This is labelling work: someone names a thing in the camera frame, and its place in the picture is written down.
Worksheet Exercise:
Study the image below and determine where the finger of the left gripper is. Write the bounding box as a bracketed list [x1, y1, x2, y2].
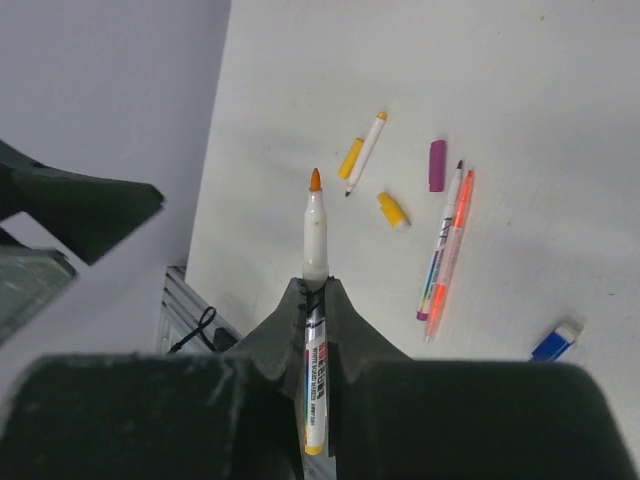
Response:
[1, 142, 164, 265]

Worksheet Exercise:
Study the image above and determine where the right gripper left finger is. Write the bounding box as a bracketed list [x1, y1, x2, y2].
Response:
[0, 277, 306, 480]

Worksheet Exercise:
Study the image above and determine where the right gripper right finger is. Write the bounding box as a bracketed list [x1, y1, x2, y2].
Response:
[325, 279, 637, 479]

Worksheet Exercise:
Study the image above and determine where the white marker yellow end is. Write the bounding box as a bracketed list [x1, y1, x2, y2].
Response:
[302, 168, 329, 456]

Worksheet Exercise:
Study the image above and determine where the short yellow pen cap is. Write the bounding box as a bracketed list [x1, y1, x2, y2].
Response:
[377, 192, 411, 232]

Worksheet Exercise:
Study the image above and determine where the white pen purple end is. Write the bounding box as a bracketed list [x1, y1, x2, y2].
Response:
[416, 160, 464, 322]

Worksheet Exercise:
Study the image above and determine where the orange highlighter pen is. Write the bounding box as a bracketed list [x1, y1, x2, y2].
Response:
[425, 170, 474, 341]

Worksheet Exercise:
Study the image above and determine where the blue pen cap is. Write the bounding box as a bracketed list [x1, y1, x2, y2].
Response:
[529, 316, 585, 362]

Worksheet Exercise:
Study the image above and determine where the long yellow pen cap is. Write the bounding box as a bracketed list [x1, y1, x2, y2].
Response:
[338, 138, 364, 180]

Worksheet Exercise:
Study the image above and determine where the purple pen cap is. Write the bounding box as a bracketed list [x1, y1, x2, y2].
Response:
[428, 139, 447, 192]

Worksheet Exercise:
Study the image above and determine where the thin white pen yellow end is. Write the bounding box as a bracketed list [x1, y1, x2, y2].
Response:
[345, 112, 388, 197]

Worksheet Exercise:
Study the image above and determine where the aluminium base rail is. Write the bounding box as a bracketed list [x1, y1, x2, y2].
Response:
[156, 266, 241, 355]

